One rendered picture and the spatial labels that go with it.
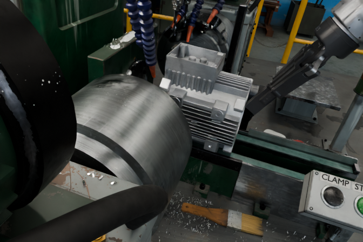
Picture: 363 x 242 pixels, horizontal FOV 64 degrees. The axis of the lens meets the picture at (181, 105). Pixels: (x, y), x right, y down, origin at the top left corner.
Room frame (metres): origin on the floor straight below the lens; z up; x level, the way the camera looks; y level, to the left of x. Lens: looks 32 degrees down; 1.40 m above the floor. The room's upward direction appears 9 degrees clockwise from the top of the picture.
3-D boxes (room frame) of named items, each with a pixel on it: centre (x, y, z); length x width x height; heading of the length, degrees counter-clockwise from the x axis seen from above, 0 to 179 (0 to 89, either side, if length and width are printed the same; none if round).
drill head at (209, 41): (0.99, -0.04, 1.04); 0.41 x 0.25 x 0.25; 167
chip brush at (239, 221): (0.47, -0.14, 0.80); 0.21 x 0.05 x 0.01; 83
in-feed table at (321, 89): (1.09, -0.48, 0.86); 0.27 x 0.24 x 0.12; 167
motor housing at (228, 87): (0.64, -0.06, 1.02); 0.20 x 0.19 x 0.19; 75
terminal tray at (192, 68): (0.65, -0.02, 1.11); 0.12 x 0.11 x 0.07; 75
